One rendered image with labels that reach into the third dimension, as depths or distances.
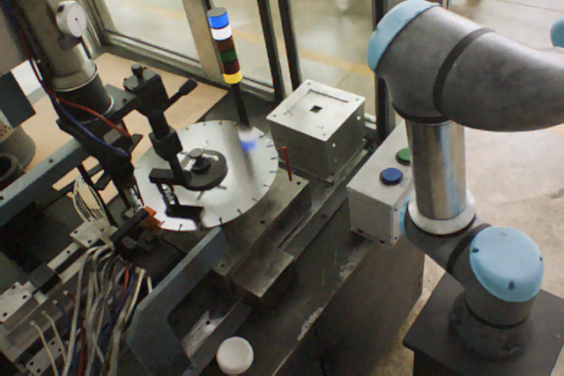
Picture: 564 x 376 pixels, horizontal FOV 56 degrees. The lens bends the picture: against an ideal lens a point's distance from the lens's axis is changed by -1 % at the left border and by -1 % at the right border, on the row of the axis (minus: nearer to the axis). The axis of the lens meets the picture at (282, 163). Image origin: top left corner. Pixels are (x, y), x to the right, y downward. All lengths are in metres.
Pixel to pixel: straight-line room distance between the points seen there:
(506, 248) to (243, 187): 0.51
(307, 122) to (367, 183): 0.25
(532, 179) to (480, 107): 1.83
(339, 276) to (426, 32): 0.66
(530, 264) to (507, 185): 1.47
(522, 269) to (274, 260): 0.48
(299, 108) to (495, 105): 0.78
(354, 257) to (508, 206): 1.22
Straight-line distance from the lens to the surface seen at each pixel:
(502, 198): 2.36
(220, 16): 1.26
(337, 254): 1.22
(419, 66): 0.67
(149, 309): 0.94
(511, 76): 0.63
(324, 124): 1.29
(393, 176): 1.14
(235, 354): 1.11
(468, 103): 0.64
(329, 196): 1.31
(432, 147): 0.80
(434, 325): 1.13
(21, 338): 1.24
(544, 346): 1.14
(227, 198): 1.09
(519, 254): 0.96
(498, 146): 2.57
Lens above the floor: 1.74
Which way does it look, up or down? 44 degrees down
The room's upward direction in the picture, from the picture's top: 12 degrees counter-clockwise
